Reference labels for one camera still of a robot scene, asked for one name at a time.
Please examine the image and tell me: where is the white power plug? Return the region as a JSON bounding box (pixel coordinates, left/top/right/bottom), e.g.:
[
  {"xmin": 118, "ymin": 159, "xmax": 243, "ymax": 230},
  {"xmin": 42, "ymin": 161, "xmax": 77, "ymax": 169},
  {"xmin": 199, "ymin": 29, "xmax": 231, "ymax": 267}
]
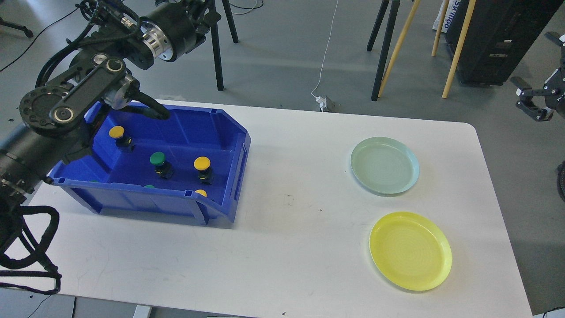
[{"xmin": 316, "ymin": 96, "xmax": 335, "ymax": 113}]

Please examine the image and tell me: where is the yellow plate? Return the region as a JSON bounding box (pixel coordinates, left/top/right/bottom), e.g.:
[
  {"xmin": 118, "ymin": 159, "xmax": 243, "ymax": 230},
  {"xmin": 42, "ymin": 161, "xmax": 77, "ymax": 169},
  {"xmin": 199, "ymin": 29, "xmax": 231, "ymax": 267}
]
[{"xmin": 369, "ymin": 211, "xmax": 453, "ymax": 292}]

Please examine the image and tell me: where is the black equipment case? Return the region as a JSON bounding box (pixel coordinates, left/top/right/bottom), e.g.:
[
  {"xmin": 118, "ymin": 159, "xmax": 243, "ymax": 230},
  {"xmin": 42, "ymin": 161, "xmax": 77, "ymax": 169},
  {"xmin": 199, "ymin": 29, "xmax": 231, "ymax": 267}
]
[{"xmin": 454, "ymin": 0, "xmax": 563, "ymax": 86}]

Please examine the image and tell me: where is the yellow push button front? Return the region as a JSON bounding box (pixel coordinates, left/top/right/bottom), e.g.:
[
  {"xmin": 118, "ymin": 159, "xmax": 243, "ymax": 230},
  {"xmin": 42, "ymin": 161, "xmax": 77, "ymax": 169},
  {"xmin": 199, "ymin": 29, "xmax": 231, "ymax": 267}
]
[{"xmin": 194, "ymin": 189, "xmax": 207, "ymax": 197}]

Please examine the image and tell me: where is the light green plate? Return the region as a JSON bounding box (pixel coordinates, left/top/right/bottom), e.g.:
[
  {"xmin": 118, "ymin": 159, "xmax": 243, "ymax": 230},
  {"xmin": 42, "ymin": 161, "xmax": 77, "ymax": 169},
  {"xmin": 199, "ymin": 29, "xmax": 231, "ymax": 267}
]
[{"xmin": 350, "ymin": 136, "xmax": 420, "ymax": 197}]

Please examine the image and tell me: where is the yellow push button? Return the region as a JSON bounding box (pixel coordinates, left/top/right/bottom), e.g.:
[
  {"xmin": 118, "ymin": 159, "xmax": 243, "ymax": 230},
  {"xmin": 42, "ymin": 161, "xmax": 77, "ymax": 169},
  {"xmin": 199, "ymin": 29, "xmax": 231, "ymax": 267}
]
[
  {"xmin": 193, "ymin": 156, "xmax": 214, "ymax": 185},
  {"xmin": 108, "ymin": 125, "xmax": 135, "ymax": 153},
  {"xmin": 194, "ymin": 189, "xmax": 207, "ymax": 197}
]

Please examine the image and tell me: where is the blue plastic storage bin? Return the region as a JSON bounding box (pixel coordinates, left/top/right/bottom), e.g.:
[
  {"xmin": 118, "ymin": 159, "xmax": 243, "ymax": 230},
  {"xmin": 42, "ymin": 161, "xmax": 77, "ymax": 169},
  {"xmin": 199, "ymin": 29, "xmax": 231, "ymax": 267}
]
[{"xmin": 49, "ymin": 105, "xmax": 251, "ymax": 225}]

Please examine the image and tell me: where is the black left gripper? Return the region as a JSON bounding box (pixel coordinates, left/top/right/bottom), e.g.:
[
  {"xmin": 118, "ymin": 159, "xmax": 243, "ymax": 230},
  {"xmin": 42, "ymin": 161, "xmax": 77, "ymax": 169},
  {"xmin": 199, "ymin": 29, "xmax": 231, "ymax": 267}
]
[{"xmin": 140, "ymin": 0, "xmax": 222, "ymax": 62}]

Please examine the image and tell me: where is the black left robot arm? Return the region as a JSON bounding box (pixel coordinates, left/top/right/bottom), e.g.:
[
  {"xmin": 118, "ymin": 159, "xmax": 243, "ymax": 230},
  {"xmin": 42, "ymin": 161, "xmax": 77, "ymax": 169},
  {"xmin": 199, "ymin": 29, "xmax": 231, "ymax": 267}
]
[{"xmin": 0, "ymin": 0, "xmax": 221, "ymax": 295}]

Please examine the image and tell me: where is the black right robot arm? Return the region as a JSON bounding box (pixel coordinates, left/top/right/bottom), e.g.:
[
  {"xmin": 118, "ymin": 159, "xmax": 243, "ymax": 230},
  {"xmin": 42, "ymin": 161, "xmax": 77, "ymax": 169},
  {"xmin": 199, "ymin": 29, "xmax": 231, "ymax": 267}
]
[{"xmin": 510, "ymin": 31, "xmax": 565, "ymax": 121}]

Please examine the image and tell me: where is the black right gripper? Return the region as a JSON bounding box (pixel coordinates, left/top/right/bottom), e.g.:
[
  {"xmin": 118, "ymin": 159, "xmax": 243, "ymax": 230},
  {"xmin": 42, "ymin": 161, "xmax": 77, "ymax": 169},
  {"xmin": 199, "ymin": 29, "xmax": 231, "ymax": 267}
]
[{"xmin": 510, "ymin": 67, "xmax": 565, "ymax": 121}]

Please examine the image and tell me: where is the white power cable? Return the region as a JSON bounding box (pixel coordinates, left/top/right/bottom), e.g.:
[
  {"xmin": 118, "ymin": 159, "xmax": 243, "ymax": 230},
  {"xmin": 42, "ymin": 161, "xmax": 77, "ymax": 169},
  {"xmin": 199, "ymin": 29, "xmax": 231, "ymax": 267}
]
[{"xmin": 310, "ymin": 0, "xmax": 339, "ymax": 100}]

